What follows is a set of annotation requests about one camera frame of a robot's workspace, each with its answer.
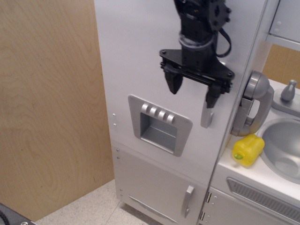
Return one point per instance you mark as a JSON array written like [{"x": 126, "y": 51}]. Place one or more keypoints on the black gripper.
[{"x": 193, "y": 63}]

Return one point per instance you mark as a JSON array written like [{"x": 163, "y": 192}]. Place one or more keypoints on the silver fridge door handle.
[{"x": 207, "y": 117}]

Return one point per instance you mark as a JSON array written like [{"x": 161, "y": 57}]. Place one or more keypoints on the white toy fridge door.
[{"x": 131, "y": 33}]

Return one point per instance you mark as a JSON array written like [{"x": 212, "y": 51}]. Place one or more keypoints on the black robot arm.
[{"x": 202, "y": 21}]

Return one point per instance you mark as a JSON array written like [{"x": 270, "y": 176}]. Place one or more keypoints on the grey ice dispenser panel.
[{"x": 158, "y": 126}]

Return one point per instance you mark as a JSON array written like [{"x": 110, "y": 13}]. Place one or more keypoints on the yellow toy bell pepper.
[{"x": 246, "y": 150}]

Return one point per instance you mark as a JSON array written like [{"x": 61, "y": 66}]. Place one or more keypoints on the grey toy faucet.
[{"x": 286, "y": 100}]

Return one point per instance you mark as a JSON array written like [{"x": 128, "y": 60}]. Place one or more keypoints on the silver toy sink basin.
[{"x": 281, "y": 152}]

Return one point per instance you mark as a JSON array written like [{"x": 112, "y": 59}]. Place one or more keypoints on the white lower freezer door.
[{"x": 154, "y": 189}]

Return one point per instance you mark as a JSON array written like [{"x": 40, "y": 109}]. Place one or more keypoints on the white toy kitchen cabinet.
[{"x": 280, "y": 25}]

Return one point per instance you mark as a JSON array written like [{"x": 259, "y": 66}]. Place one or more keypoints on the grey oven vent panel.
[{"x": 264, "y": 199}]

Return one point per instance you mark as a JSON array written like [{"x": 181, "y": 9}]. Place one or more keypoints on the black equipment corner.
[{"x": 11, "y": 217}]

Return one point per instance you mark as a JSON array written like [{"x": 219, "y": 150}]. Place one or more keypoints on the grey toy wall phone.
[{"x": 254, "y": 106}]

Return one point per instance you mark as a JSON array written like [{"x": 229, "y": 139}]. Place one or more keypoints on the silver lower door handle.
[{"x": 186, "y": 200}]

